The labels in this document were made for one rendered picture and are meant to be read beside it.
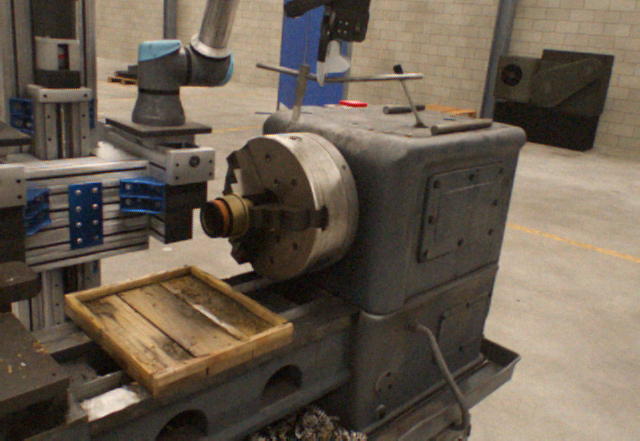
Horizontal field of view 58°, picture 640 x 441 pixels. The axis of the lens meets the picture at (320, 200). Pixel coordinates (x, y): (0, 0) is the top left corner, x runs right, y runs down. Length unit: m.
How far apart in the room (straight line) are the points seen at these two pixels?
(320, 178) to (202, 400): 0.47
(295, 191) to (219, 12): 0.66
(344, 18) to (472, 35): 10.76
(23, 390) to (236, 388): 0.42
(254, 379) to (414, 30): 11.51
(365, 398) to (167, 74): 1.00
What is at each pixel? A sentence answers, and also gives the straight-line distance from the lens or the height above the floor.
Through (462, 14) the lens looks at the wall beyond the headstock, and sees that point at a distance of 11.99.
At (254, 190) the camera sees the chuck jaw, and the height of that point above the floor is 1.12.
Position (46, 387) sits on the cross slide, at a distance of 0.89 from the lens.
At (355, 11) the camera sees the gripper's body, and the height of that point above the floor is 1.50.
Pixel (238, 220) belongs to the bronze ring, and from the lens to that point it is 1.15.
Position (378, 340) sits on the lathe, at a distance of 1.35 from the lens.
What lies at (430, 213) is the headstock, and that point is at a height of 1.08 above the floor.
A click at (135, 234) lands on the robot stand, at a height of 0.86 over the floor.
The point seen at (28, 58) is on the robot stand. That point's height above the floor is 1.32.
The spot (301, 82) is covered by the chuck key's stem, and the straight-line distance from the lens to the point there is 1.18.
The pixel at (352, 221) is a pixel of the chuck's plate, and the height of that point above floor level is 1.08.
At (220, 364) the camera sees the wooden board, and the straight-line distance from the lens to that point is 1.07.
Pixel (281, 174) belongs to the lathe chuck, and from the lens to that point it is 1.19.
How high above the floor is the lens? 1.46
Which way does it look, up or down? 16 degrees down
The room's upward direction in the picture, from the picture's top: 5 degrees clockwise
